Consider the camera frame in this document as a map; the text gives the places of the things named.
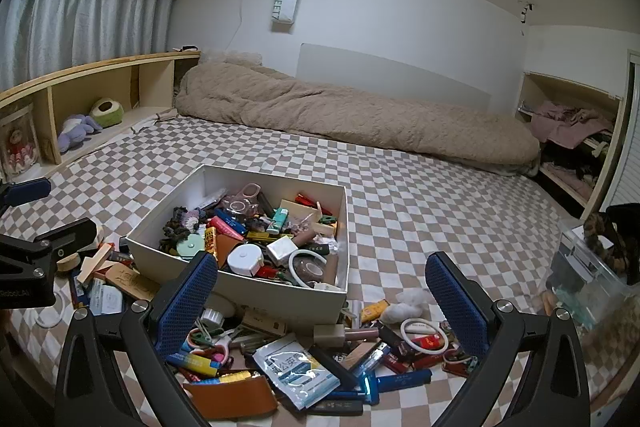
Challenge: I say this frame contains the white square charger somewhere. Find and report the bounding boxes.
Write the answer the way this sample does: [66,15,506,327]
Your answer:
[266,236,296,263]

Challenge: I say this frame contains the wooden closet shelf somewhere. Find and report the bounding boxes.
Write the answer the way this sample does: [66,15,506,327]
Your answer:
[515,72,626,218]

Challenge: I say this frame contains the wooden bedside shelf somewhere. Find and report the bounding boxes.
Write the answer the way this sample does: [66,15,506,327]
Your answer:
[0,49,201,180]

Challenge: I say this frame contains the black long box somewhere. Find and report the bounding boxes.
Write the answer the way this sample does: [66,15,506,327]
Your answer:
[307,346,358,390]

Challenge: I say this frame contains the white hanging cable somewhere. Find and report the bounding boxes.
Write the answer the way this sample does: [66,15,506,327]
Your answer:
[225,0,253,52]

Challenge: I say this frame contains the brown white checkered bed sheet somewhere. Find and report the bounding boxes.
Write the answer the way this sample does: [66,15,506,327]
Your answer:
[0,114,621,427]

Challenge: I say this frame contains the beige quilt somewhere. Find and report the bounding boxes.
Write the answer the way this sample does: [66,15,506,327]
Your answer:
[172,52,542,175]

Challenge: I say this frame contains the engraved wooden board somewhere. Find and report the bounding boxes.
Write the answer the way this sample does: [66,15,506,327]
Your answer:
[105,263,162,303]

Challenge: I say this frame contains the white slatted door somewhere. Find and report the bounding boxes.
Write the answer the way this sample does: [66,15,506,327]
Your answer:
[605,52,640,228]

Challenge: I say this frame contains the light wood block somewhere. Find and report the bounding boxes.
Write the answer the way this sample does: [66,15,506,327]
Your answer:
[77,242,116,285]

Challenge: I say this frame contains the orange leather strap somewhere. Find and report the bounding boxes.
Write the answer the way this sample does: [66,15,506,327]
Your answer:
[182,374,278,423]

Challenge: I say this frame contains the clear plastic bin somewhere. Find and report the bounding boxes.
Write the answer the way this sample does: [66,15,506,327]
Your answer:
[542,217,640,333]

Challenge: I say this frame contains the white blue mask packet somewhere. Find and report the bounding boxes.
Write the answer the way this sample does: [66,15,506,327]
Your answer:
[251,337,341,410]

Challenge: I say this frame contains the dark floral scrunchie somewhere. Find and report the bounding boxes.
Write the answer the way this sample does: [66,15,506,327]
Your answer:
[160,206,201,243]

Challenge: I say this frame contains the round wooden box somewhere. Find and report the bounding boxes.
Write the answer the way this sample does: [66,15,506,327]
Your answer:
[55,252,83,275]

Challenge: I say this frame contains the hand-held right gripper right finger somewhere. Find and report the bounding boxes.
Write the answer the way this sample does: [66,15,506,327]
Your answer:
[424,251,591,427]

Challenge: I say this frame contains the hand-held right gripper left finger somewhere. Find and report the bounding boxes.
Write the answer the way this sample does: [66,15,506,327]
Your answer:
[54,251,219,427]

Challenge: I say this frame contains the framed red doll picture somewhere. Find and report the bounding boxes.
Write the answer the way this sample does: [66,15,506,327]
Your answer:
[0,104,41,180]

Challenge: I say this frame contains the white cardboard box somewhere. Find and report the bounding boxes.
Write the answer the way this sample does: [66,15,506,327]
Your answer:
[124,164,349,325]

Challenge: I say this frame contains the white blue card pack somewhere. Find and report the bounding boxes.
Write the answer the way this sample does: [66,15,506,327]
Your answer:
[87,279,125,315]

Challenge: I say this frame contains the orange notebook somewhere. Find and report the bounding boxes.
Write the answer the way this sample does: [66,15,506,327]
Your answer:
[216,234,246,268]

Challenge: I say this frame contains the pale grey curtain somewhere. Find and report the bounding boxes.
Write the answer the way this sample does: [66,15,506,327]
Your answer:
[0,0,173,92]

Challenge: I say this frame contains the leopard print cloth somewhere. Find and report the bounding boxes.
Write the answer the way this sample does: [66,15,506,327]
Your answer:
[582,204,640,275]

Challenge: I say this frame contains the yellow orange packet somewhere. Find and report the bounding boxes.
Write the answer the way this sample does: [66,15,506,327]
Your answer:
[361,299,391,323]

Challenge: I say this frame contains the dark clothes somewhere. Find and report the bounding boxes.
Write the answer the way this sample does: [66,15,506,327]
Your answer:
[540,134,613,188]

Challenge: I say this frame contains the white hoop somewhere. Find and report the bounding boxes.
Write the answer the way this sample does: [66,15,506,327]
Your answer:
[289,249,328,285]

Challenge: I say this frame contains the mint round case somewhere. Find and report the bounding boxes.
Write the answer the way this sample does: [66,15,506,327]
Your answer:
[172,234,203,260]

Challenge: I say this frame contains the beige charger plug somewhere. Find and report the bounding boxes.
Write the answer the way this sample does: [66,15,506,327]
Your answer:
[313,324,347,348]

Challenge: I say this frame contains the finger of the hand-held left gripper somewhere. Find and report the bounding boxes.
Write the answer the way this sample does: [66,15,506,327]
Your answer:
[0,177,52,219]
[32,218,98,259]

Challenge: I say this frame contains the white plastic ring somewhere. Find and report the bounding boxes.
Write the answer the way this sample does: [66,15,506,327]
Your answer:
[400,317,449,354]

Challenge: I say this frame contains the purple plush toy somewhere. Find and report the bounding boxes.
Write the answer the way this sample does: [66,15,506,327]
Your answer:
[56,113,101,152]

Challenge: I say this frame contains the green plush toy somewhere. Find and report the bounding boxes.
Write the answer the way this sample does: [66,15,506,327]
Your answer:
[90,97,124,128]

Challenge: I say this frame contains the metallic blue lighter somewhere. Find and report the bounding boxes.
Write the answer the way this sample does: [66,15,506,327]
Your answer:
[345,342,390,403]

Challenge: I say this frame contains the pink clothes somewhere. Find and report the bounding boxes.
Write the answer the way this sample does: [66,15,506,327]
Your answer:
[530,101,615,150]

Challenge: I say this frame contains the tan printed box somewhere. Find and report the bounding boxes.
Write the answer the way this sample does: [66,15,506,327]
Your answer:
[242,309,288,338]

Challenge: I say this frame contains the red flat packet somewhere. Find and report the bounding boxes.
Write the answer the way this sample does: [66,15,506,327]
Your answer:
[207,216,246,238]

